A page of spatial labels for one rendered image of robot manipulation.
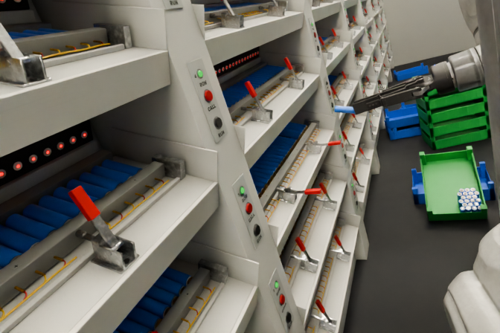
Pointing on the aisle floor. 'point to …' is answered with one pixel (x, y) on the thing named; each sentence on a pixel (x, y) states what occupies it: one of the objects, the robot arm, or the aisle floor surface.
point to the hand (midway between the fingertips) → (367, 103)
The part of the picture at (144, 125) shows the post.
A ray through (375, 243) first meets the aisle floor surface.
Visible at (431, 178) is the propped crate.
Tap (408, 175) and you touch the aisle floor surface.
